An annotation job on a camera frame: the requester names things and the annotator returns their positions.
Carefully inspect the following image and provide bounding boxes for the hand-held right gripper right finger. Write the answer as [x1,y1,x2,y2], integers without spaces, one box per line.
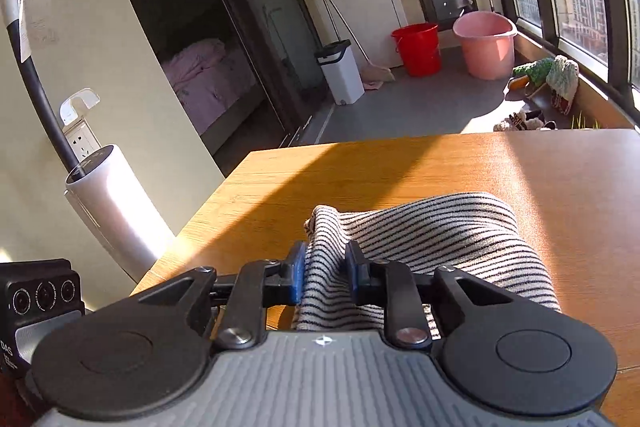
[346,240,521,352]

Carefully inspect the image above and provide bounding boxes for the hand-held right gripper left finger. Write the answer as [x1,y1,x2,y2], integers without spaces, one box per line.
[135,241,309,352]

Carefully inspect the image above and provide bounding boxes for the striped knit garment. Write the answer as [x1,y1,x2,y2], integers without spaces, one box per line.
[290,192,563,340]

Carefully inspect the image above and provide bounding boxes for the white cylindrical appliance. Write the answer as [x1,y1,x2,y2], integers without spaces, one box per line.
[64,145,177,283]

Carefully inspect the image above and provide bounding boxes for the white bin with black lid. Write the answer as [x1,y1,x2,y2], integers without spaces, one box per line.
[314,39,366,106]

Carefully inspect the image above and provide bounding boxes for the bed with pink bedding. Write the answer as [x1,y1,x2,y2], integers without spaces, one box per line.
[160,38,261,138]

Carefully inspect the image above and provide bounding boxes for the fuzzy slippers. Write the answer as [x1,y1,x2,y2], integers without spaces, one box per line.
[492,108,557,132]

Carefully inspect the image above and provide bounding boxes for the red plastic bucket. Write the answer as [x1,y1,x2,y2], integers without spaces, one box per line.
[391,23,443,78]

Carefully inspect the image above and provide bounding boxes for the pink plastic tub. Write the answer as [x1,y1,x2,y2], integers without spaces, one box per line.
[453,11,518,80]

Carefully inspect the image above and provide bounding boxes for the dark sliding glass door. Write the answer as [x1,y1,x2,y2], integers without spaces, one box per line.
[190,0,336,142]

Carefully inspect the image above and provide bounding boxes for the white and green towel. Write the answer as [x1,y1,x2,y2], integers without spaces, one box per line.
[545,55,581,115]

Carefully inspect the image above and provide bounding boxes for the white wall socket with cover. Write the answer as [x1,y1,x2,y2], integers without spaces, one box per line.
[59,88,101,158]

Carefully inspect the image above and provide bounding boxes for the black and white hose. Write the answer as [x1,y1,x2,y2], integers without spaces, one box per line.
[0,0,83,182]

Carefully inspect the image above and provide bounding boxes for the mop with metal handle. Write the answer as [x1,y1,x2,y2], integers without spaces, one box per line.
[315,0,396,90]

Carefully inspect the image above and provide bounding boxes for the paper sheet on wall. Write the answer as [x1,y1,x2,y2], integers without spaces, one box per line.
[20,0,60,46]

